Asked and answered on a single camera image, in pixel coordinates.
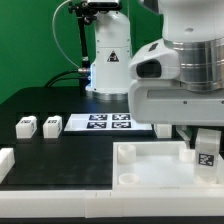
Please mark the white square tabletop panel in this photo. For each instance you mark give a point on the white square tabletop panel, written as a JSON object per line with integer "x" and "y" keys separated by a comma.
{"x": 157, "y": 165}

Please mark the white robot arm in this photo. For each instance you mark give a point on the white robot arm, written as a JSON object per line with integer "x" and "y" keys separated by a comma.
{"x": 190, "y": 21}

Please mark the white plate with tags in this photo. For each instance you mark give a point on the white plate with tags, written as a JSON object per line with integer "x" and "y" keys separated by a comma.
{"x": 104, "y": 122}

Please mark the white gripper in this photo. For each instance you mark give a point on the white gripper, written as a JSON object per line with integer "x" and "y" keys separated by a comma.
{"x": 178, "y": 83}

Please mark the white L-shaped obstacle wall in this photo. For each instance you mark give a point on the white L-shaped obstacle wall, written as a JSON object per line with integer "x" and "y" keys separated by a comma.
{"x": 112, "y": 203}

